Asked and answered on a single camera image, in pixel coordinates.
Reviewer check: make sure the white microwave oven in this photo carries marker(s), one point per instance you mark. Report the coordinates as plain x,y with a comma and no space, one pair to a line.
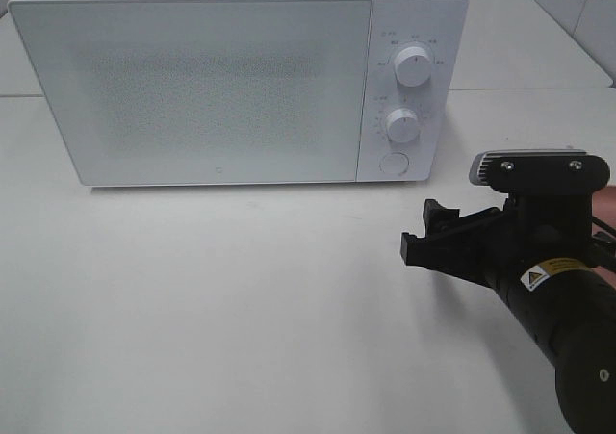
394,24

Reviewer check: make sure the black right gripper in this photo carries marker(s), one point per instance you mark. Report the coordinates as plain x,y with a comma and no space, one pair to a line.
534,247

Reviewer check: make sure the white microwave door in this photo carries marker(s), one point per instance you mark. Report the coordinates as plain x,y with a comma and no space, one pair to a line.
183,93

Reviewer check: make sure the pink round plate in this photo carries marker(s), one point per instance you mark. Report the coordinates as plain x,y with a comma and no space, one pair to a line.
604,209

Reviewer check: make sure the lower white microwave knob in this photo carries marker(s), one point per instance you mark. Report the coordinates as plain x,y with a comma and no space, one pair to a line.
402,125

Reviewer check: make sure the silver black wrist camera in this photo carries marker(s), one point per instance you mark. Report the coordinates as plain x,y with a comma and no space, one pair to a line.
540,172

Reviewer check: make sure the round white door button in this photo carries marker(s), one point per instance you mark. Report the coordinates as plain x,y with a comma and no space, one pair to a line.
395,163

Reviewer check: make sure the upper white microwave knob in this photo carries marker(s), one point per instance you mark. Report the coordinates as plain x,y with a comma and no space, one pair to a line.
413,65

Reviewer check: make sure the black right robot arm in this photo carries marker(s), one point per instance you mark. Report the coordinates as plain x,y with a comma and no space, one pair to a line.
577,336

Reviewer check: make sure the white microwave knob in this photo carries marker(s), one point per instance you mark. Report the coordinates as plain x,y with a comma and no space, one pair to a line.
402,125
413,65

